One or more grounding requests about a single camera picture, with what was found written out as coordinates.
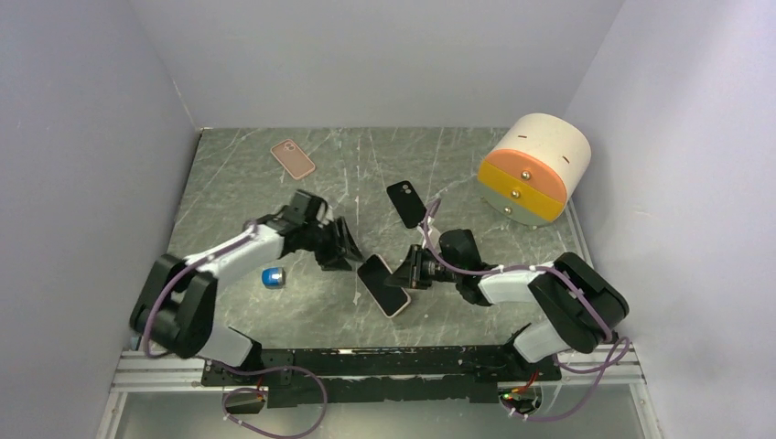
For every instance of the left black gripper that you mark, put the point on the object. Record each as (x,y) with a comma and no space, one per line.
(332,259)

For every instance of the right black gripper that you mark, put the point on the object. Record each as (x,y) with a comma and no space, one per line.
(409,273)

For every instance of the beige phone case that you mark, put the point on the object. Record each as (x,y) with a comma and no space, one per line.
(403,306)

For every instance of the black smartphone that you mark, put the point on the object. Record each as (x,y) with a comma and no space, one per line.
(379,283)

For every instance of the black phone case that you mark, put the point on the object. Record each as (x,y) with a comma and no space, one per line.
(407,203)

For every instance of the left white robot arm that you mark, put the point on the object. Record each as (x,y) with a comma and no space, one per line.
(176,307)

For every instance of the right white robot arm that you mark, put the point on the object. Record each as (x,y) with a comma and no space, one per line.
(581,309)

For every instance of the pink phone case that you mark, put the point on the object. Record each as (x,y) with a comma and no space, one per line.
(293,159)

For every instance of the blue grey small cylinder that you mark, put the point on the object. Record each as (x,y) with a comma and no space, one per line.
(273,278)

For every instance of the round drawer cabinet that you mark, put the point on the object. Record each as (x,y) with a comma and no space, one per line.
(532,172)

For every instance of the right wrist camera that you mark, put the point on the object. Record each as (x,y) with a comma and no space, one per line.
(432,237)

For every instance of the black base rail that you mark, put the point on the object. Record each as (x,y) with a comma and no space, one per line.
(476,373)

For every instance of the aluminium frame rail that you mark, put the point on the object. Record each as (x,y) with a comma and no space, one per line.
(137,373)

